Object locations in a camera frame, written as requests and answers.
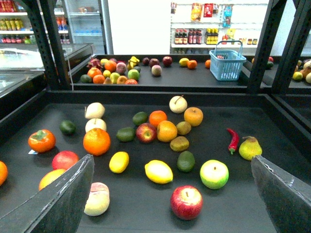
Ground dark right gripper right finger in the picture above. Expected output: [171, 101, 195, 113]
[251, 156, 311, 233]

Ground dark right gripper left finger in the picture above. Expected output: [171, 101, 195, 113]
[0, 154, 94, 233]

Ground yellow lemon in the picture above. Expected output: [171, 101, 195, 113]
[109, 151, 129, 174]
[144, 160, 173, 184]

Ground sauce bottles on shelf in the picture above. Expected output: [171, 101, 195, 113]
[173, 28, 219, 45]

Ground orange fruit near finger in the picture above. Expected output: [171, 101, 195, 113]
[38, 169, 66, 191]

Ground pale peach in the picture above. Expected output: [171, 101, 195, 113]
[84, 182, 110, 216]

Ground red pomegranate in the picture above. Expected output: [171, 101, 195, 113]
[52, 150, 79, 170]

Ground yellow-green pear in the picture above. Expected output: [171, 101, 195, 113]
[239, 136, 262, 161]

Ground orange at left edge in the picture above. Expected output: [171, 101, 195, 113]
[0, 161, 8, 186]

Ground orange persimmon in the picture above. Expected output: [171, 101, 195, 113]
[28, 129, 56, 153]

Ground red chili pepper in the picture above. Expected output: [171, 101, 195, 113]
[227, 128, 240, 155]

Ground green apple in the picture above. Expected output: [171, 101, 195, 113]
[200, 160, 229, 190]

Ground large orange mandarin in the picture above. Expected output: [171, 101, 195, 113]
[83, 128, 111, 156]

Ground dark green avocado left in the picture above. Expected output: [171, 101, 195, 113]
[59, 120, 76, 135]

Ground dark green avocado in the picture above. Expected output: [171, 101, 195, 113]
[59, 120, 76, 135]
[177, 151, 195, 172]

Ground white pear middle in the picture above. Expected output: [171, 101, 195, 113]
[85, 118, 107, 133]

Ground large red apple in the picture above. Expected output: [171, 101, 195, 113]
[170, 185, 203, 221]

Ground green lime lower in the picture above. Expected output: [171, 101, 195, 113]
[116, 127, 136, 142]

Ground green lime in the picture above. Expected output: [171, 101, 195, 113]
[132, 111, 148, 126]
[116, 127, 136, 142]

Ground white pear upper left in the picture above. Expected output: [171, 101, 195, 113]
[85, 102, 105, 119]

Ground small red apple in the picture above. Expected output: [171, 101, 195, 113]
[136, 123, 157, 144]

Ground brown kiwi lower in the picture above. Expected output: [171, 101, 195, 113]
[170, 136, 190, 152]

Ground brown kiwi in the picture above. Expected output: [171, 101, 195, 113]
[176, 121, 191, 136]
[170, 136, 190, 152]

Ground green lime upper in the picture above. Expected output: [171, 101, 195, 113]
[132, 111, 148, 126]

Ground golden brown pear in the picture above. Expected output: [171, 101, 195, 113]
[184, 107, 204, 127]

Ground brown kiwi upper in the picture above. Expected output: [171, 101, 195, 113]
[176, 121, 191, 136]

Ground orange round fruit centre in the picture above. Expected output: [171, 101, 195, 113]
[157, 120, 177, 142]

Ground small orange tangerine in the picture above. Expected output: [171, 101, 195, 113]
[149, 110, 167, 128]

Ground white pear with stem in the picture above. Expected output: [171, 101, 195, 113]
[169, 96, 188, 114]

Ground small blue basket far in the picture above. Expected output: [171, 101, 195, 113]
[209, 40, 246, 81]

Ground far fruit pile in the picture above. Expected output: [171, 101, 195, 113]
[80, 56, 140, 84]

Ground black shelf frame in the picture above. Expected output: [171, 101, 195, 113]
[0, 0, 311, 233]

